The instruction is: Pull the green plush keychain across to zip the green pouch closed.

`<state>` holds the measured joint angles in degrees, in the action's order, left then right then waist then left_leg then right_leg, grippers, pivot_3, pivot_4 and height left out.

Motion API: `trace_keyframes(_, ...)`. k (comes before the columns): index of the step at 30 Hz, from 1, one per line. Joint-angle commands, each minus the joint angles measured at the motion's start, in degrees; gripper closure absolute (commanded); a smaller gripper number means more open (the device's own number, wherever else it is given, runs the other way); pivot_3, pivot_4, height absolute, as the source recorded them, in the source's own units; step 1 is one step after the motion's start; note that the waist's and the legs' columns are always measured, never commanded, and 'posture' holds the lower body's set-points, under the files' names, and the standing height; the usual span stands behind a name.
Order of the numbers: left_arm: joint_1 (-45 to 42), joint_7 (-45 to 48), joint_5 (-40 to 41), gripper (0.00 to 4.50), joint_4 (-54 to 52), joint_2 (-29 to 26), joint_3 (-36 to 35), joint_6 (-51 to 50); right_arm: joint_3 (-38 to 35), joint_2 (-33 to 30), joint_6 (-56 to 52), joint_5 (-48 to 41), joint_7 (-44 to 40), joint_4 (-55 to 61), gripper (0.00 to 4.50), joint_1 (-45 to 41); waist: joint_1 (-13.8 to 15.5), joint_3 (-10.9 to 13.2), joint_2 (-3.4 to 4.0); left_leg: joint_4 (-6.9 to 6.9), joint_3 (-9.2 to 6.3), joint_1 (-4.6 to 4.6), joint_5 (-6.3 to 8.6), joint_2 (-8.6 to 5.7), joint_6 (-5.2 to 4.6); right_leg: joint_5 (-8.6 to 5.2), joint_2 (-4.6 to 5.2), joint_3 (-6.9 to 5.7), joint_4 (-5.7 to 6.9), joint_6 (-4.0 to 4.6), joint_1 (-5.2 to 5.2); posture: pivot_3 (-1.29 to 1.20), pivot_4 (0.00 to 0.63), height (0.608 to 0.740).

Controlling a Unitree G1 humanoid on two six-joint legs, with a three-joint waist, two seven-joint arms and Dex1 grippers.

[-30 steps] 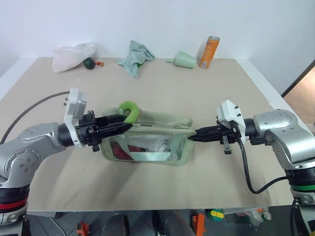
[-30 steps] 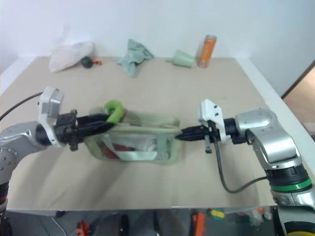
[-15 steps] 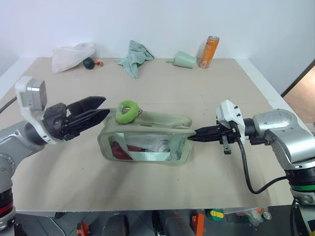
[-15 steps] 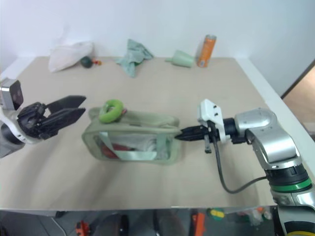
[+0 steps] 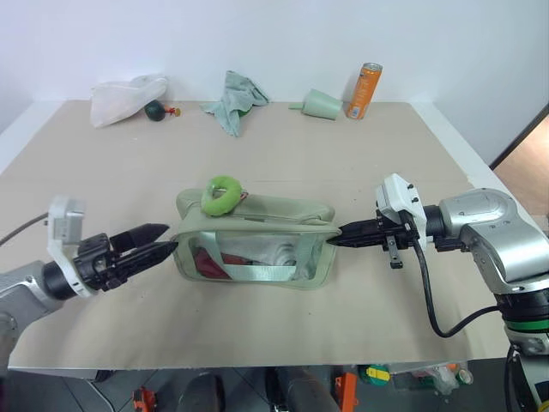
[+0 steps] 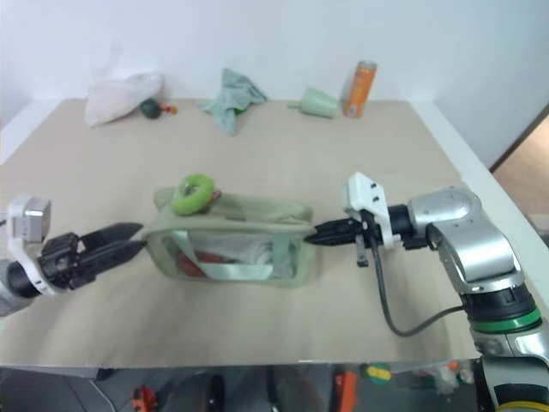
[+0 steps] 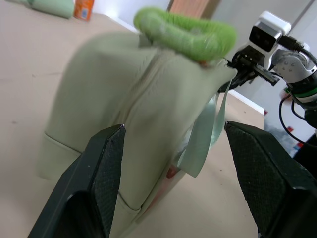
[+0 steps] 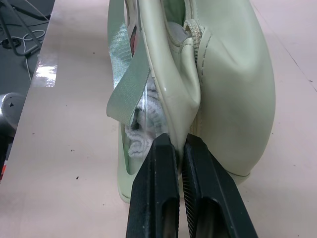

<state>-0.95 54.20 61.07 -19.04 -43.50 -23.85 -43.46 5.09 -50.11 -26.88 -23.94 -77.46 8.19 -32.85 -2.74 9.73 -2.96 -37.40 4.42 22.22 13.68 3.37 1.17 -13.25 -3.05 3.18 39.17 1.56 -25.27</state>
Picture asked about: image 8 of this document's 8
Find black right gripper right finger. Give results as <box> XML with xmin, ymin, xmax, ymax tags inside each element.
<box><xmin>182</xmin><ymin>133</ymin><xmax>260</xmax><ymax>238</ymax></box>

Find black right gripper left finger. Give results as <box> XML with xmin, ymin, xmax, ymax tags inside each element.
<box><xmin>125</xmin><ymin>132</ymin><xmax>181</xmax><ymax>238</ymax></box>

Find light green glossy pouch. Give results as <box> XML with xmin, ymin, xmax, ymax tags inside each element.
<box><xmin>106</xmin><ymin>0</ymin><xmax>277</xmax><ymax>203</ymax></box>

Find white fluffy cloth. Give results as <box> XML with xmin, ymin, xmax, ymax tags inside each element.
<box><xmin>125</xmin><ymin>83</ymin><xmax>169</xmax><ymax>160</ymax></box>

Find clear tape patch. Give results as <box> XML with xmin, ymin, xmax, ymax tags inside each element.
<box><xmin>34</xmin><ymin>55</ymin><xmax>59</xmax><ymax>88</ymax></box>

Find grey metal stand legs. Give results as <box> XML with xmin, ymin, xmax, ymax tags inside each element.
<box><xmin>0</xmin><ymin>0</ymin><xmax>43</xmax><ymax>58</ymax></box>

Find grey plush keychain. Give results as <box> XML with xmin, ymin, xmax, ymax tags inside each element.
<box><xmin>167</xmin><ymin>21</ymin><xmax>193</xmax><ymax>43</ymax></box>

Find white floor cable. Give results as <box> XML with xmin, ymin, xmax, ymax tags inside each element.
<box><xmin>21</xmin><ymin>29</ymin><xmax>43</xmax><ymax>77</ymax></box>

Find black floor cable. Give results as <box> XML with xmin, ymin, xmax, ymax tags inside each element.
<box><xmin>0</xmin><ymin>0</ymin><xmax>52</xmax><ymax>23</ymax></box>

